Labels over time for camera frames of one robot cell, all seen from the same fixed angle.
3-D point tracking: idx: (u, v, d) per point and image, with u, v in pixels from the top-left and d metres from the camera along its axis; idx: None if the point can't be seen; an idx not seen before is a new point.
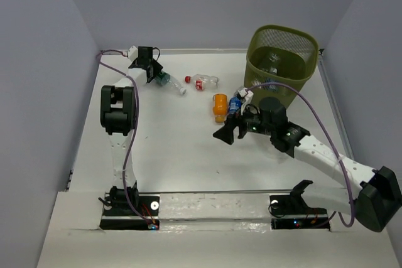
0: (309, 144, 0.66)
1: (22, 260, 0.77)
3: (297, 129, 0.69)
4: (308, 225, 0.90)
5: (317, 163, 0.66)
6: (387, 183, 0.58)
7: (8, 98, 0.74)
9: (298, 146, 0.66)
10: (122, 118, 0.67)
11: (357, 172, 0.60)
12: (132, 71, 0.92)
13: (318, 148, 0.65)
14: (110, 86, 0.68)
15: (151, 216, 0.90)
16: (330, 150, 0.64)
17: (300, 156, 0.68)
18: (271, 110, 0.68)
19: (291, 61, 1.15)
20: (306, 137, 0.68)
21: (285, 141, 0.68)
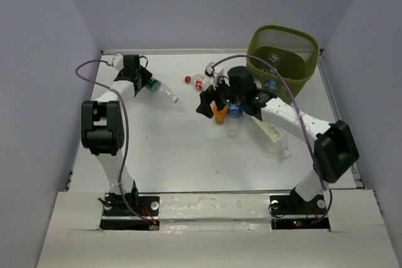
0: (273, 105, 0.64)
1: (22, 260, 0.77)
3: (265, 93, 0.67)
4: (308, 225, 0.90)
5: (281, 123, 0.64)
6: (342, 135, 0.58)
7: (7, 98, 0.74)
9: (265, 107, 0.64)
10: (107, 137, 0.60)
11: (315, 125, 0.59)
12: (116, 84, 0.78)
13: (282, 108, 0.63)
14: (92, 102, 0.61)
15: (151, 216, 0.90)
16: (292, 110, 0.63)
17: (266, 118, 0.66)
18: (237, 76, 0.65)
19: (291, 61, 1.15)
20: (273, 99, 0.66)
21: (254, 105, 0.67)
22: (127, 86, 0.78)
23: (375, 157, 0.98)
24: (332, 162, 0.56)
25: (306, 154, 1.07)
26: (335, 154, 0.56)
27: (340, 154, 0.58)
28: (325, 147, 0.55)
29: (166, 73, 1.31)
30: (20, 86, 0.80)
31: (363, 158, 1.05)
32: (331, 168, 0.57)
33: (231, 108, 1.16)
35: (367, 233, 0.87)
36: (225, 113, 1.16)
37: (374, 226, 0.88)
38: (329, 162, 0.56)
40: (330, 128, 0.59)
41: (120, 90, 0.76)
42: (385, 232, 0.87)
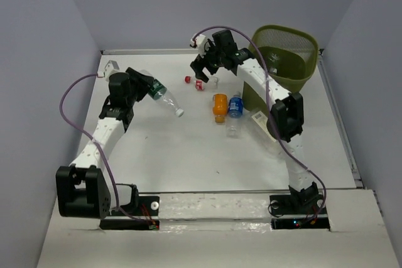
0: (248, 65, 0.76)
1: (22, 260, 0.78)
3: (245, 52, 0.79)
4: (308, 225, 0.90)
5: (252, 82, 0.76)
6: (296, 104, 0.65)
7: (7, 98, 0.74)
9: (240, 65, 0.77)
10: (86, 209, 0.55)
11: (277, 91, 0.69)
12: (103, 122, 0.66)
13: (255, 69, 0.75)
14: (68, 170, 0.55)
15: (150, 216, 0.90)
16: (262, 73, 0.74)
17: (241, 75, 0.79)
18: (218, 34, 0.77)
19: (291, 61, 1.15)
20: (250, 59, 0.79)
21: (232, 60, 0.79)
22: (112, 131, 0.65)
23: (375, 156, 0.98)
24: (281, 124, 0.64)
25: (306, 154, 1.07)
26: (285, 118, 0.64)
27: (291, 119, 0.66)
28: (276, 111, 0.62)
29: (166, 73, 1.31)
30: (21, 85, 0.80)
31: (363, 158, 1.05)
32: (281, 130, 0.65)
33: (231, 108, 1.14)
35: (367, 233, 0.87)
36: (225, 113, 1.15)
37: (374, 226, 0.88)
38: (279, 125, 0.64)
40: (289, 97, 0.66)
41: (103, 142, 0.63)
42: (384, 232, 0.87)
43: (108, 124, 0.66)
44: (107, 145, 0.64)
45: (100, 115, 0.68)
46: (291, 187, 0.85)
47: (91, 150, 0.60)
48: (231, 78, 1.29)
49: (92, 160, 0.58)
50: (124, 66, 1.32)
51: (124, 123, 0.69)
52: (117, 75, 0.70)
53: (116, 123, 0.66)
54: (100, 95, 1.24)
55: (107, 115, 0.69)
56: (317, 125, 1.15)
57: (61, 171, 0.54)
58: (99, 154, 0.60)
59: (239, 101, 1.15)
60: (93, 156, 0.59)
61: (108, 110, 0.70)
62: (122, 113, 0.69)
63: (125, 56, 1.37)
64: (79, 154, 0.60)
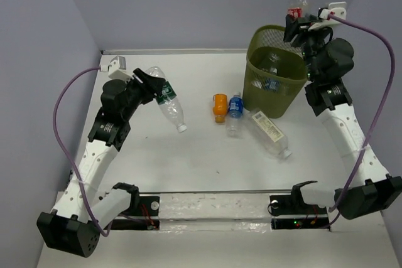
0: (340, 115, 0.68)
1: (23, 260, 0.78)
3: (339, 91, 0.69)
4: (308, 225, 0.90)
5: (338, 137, 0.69)
6: (389, 191, 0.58)
7: (7, 98, 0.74)
9: (332, 110, 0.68)
10: (73, 250, 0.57)
11: (371, 167, 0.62)
12: (90, 147, 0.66)
13: (348, 123, 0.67)
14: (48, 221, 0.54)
15: (149, 216, 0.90)
16: (358, 135, 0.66)
17: (325, 119, 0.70)
18: (335, 61, 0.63)
19: (291, 61, 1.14)
20: (345, 105, 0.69)
21: (321, 96, 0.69)
22: (99, 162, 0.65)
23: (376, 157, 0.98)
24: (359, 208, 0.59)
25: (306, 154, 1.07)
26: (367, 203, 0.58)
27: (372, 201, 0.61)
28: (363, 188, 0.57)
29: (167, 73, 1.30)
30: (20, 86, 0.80)
31: None
32: (353, 208, 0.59)
33: (231, 108, 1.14)
35: (367, 233, 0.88)
36: (225, 113, 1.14)
37: (374, 226, 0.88)
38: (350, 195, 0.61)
40: (384, 179, 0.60)
41: (87, 182, 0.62)
42: (384, 232, 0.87)
43: (97, 152, 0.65)
44: (93, 181, 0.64)
45: (91, 137, 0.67)
46: (296, 185, 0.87)
47: (75, 193, 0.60)
48: (230, 77, 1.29)
49: (73, 207, 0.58)
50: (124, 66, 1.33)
51: (116, 142, 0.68)
52: (110, 87, 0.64)
53: (104, 152, 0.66)
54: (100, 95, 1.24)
55: (98, 134, 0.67)
56: (318, 125, 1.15)
57: (44, 219, 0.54)
58: (81, 199, 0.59)
59: (239, 101, 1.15)
60: (75, 201, 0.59)
61: (100, 127, 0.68)
62: (113, 134, 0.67)
63: (126, 56, 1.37)
64: (62, 197, 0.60)
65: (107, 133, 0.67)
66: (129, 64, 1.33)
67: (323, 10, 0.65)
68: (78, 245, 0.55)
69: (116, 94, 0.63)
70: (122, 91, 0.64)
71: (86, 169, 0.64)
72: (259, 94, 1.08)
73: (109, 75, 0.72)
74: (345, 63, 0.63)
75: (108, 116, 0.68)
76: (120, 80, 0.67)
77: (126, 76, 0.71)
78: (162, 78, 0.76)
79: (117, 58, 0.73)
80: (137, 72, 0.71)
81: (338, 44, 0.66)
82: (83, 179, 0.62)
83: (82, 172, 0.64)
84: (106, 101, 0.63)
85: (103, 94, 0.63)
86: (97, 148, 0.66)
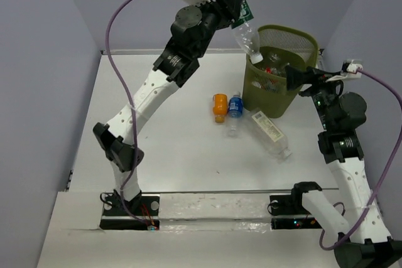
0: (350, 168, 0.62)
1: (23, 260, 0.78)
3: (352, 143, 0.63)
4: (308, 225, 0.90)
5: (344, 189, 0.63)
6: (388, 255, 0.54)
7: (6, 98, 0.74)
9: (342, 162, 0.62)
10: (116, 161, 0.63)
11: (373, 227, 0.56)
12: (152, 76, 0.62)
13: (356, 178, 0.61)
14: (101, 130, 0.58)
15: (150, 216, 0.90)
16: (365, 191, 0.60)
17: (333, 169, 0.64)
18: (347, 113, 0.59)
19: (291, 61, 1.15)
20: (355, 158, 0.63)
21: (333, 147, 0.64)
22: (156, 95, 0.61)
23: (375, 157, 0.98)
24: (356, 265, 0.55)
25: (306, 154, 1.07)
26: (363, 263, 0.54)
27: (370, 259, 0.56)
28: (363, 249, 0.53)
29: None
30: (20, 86, 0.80)
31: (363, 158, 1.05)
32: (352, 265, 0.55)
33: (231, 108, 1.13)
35: None
36: (225, 113, 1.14)
37: None
38: (348, 249, 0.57)
40: (385, 241, 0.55)
41: (139, 110, 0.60)
42: None
43: (157, 84, 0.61)
44: (147, 110, 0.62)
45: (156, 66, 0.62)
46: (297, 184, 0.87)
47: (126, 117, 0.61)
48: (230, 77, 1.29)
49: (122, 128, 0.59)
50: (124, 66, 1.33)
51: (180, 77, 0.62)
52: (184, 18, 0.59)
53: (163, 86, 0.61)
54: (100, 95, 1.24)
55: (164, 64, 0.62)
56: (318, 125, 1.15)
57: (97, 130, 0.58)
58: (130, 125, 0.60)
59: (238, 101, 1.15)
60: (125, 124, 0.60)
61: (168, 58, 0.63)
62: (181, 66, 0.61)
63: (125, 56, 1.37)
64: (116, 115, 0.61)
65: (172, 66, 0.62)
66: (129, 64, 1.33)
67: (352, 64, 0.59)
68: (119, 162, 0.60)
69: (187, 25, 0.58)
70: (195, 22, 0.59)
71: (142, 97, 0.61)
72: (259, 93, 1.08)
73: None
74: (358, 117, 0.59)
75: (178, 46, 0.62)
76: (193, 9, 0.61)
77: None
78: None
79: None
80: None
81: (350, 98, 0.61)
82: (136, 107, 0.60)
83: (137, 98, 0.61)
84: (175, 32, 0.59)
85: (176, 24, 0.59)
86: (159, 80, 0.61)
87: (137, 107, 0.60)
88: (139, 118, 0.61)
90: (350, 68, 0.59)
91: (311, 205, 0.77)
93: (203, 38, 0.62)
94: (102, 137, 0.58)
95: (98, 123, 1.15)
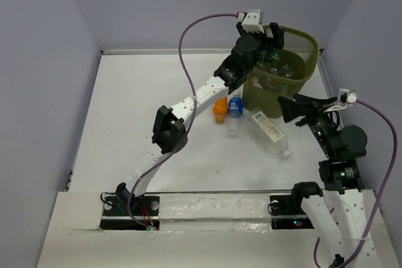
0: (349, 199, 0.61)
1: (23, 259, 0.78)
3: (352, 173, 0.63)
4: (308, 225, 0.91)
5: (341, 218, 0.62)
6: None
7: (6, 98, 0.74)
9: (342, 195, 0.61)
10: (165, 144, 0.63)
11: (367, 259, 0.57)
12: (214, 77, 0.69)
13: (354, 211, 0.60)
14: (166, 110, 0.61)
15: (150, 216, 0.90)
16: (362, 223, 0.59)
17: (333, 196, 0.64)
18: (347, 146, 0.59)
19: (291, 61, 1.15)
20: (355, 191, 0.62)
21: (332, 177, 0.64)
22: (215, 93, 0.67)
23: (375, 157, 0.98)
24: None
25: (306, 154, 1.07)
26: None
27: None
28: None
29: (166, 73, 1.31)
30: (20, 86, 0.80)
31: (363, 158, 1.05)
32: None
33: (231, 108, 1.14)
35: (374, 230, 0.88)
36: (225, 113, 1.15)
37: (374, 226, 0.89)
38: None
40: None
41: (200, 101, 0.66)
42: (384, 233, 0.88)
43: (217, 86, 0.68)
44: (205, 105, 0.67)
45: (215, 73, 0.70)
46: (297, 184, 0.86)
47: (188, 104, 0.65)
48: None
49: (183, 113, 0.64)
50: (123, 66, 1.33)
51: (230, 88, 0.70)
52: (244, 43, 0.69)
53: (221, 90, 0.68)
54: (100, 95, 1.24)
55: (222, 73, 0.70)
56: None
57: (162, 108, 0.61)
58: (192, 112, 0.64)
59: (239, 101, 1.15)
60: (187, 110, 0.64)
61: (225, 71, 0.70)
62: (234, 81, 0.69)
63: (125, 56, 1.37)
64: (178, 103, 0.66)
65: (228, 77, 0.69)
66: (129, 65, 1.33)
67: (350, 96, 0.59)
68: (173, 142, 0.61)
69: (245, 49, 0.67)
70: (252, 49, 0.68)
71: (203, 93, 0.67)
72: (260, 94, 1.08)
73: (243, 23, 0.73)
74: (359, 150, 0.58)
75: (233, 63, 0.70)
76: (249, 37, 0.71)
77: (258, 30, 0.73)
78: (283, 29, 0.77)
79: (258, 12, 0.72)
80: (273, 27, 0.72)
81: (351, 130, 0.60)
82: (198, 99, 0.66)
83: (199, 93, 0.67)
84: (235, 54, 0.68)
85: (236, 48, 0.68)
86: (218, 82, 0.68)
87: (199, 99, 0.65)
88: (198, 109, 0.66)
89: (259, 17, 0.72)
90: (350, 100, 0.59)
91: (311, 213, 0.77)
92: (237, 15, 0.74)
93: (254, 61, 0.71)
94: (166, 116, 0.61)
95: (98, 123, 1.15)
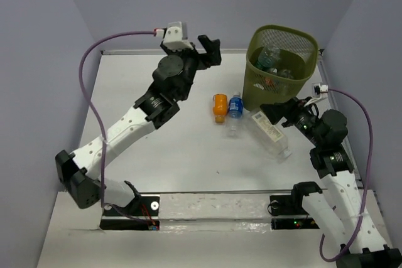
0: (342, 181, 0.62)
1: (23, 260, 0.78)
3: (342, 156, 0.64)
4: (308, 225, 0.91)
5: (338, 201, 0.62)
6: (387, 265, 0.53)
7: (7, 98, 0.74)
9: (334, 177, 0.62)
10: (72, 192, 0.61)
11: (369, 236, 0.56)
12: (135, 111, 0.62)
13: (348, 191, 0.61)
14: (61, 160, 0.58)
15: (150, 216, 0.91)
16: (357, 201, 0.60)
17: (328, 183, 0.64)
18: (331, 127, 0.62)
19: (291, 61, 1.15)
20: (347, 172, 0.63)
21: (324, 162, 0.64)
22: (132, 131, 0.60)
23: (375, 157, 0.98)
24: None
25: (306, 154, 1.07)
26: None
27: None
28: (360, 258, 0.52)
29: None
30: (20, 86, 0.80)
31: (363, 158, 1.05)
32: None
33: (231, 108, 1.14)
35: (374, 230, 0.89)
36: (225, 113, 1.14)
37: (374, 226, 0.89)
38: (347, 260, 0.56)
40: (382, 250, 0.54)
41: (110, 144, 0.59)
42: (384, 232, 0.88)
43: (134, 121, 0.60)
44: (118, 146, 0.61)
45: (135, 104, 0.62)
46: (296, 184, 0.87)
47: (96, 148, 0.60)
48: (230, 77, 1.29)
49: (86, 161, 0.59)
50: (123, 66, 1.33)
51: (157, 120, 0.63)
52: (168, 66, 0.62)
53: (141, 124, 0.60)
54: (100, 95, 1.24)
55: (144, 105, 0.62)
56: None
57: (59, 159, 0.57)
58: (98, 158, 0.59)
59: (239, 101, 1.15)
60: (92, 156, 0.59)
61: (150, 100, 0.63)
62: (161, 110, 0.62)
63: (125, 56, 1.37)
64: (85, 145, 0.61)
65: (152, 108, 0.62)
66: (129, 64, 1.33)
67: (323, 86, 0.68)
68: (76, 194, 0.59)
69: (169, 73, 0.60)
70: (176, 71, 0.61)
71: (115, 131, 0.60)
72: (260, 94, 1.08)
73: (166, 41, 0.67)
74: (342, 129, 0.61)
75: (159, 90, 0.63)
76: (173, 59, 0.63)
77: (185, 46, 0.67)
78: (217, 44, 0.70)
79: (179, 26, 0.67)
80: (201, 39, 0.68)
81: (330, 113, 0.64)
82: (108, 140, 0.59)
83: (110, 132, 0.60)
84: (157, 78, 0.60)
85: (158, 71, 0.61)
86: (137, 117, 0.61)
87: (108, 142, 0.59)
88: (110, 151, 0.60)
89: (180, 31, 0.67)
90: (323, 88, 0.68)
91: (312, 209, 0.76)
92: (155, 32, 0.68)
93: (185, 85, 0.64)
94: (65, 165, 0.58)
95: (98, 123, 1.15)
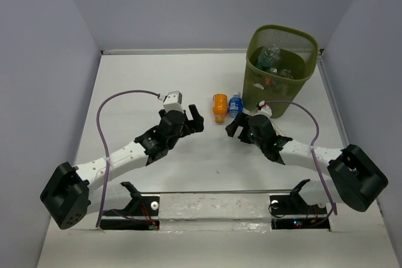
0: (289, 148, 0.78)
1: (23, 260, 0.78)
3: (281, 139, 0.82)
4: (308, 225, 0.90)
5: (299, 160, 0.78)
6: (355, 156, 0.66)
7: (6, 98, 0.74)
9: (281, 150, 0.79)
10: (55, 211, 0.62)
11: (328, 154, 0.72)
12: (134, 145, 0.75)
13: (297, 146, 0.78)
14: (67, 170, 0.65)
15: (150, 216, 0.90)
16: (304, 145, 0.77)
17: (287, 159, 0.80)
18: (259, 125, 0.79)
19: (292, 61, 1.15)
20: (289, 141, 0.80)
21: (274, 152, 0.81)
22: (132, 159, 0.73)
23: (375, 157, 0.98)
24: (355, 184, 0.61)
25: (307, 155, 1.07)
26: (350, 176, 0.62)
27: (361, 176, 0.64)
28: (332, 166, 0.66)
29: (166, 72, 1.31)
30: (19, 86, 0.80)
31: None
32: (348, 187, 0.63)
33: (231, 108, 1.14)
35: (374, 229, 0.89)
36: (225, 113, 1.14)
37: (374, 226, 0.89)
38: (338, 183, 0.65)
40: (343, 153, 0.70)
41: (114, 166, 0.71)
42: (384, 232, 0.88)
43: (134, 151, 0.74)
44: (116, 170, 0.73)
45: (136, 139, 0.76)
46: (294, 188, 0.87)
47: (98, 166, 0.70)
48: (230, 77, 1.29)
49: (90, 175, 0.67)
50: (123, 66, 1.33)
51: (149, 157, 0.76)
52: (173, 115, 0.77)
53: (139, 156, 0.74)
54: (100, 95, 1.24)
55: (142, 141, 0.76)
56: (318, 125, 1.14)
57: (63, 169, 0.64)
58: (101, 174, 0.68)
59: (239, 101, 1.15)
60: (95, 172, 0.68)
61: (147, 140, 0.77)
62: (154, 150, 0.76)
63: (125, 55, 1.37)
64: (88, 162, 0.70)
65: (149, 146, 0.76)
66: (128, 64, 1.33)
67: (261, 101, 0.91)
68: (65, 209, 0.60)
69: (174, 121, 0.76)
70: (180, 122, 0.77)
71: (117, 157, 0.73)
72: (260, 94, 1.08)
73: (164, 103, 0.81)
74: (264, 122, 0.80)
75: (157, 134, 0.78)
76: (176, 113, 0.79)
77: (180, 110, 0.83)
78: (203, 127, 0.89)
79: (176, 93, 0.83)
80: (191, 108, 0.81)
81: (255, 117, 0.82)
82: (112, 162, 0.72)
83: (113, 156, 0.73)
84: (163, 123, 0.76)
85: (166, 118, 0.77)
86: (137, 149, 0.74)
87: (112, 162, 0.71)
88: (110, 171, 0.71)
89: (178, 96, 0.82)
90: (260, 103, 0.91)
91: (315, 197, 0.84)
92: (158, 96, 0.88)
93: (176, 136, 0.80)
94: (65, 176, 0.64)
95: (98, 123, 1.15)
